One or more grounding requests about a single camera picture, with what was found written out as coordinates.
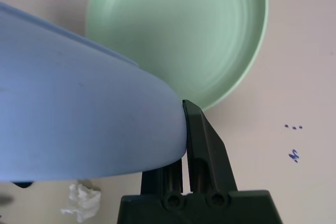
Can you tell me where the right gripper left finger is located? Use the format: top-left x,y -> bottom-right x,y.
141,158 -> 184,196

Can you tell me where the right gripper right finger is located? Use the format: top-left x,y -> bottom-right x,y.
182,100 -> 238,193

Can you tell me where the white tissue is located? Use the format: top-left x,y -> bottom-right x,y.
60,180 -> 102,223

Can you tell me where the blue plate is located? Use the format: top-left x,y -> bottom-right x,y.
0,1 -> 188,183

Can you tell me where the green plate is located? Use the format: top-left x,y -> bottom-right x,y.
85,0 -> 269,112

